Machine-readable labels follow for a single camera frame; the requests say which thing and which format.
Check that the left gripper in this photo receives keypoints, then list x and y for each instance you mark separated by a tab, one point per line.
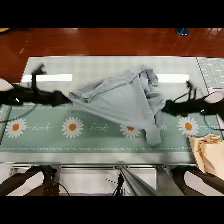
60	98

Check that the beige garment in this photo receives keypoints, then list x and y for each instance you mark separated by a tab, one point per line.
208	151

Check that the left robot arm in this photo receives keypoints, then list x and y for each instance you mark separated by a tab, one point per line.
31	95

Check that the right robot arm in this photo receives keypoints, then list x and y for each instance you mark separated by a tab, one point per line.
206	107

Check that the light blue shirt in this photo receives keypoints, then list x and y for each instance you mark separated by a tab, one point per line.
123	100

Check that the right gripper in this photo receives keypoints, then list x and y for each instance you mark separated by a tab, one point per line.
171	107

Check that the silver frame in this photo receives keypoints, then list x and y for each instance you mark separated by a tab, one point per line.
140	180

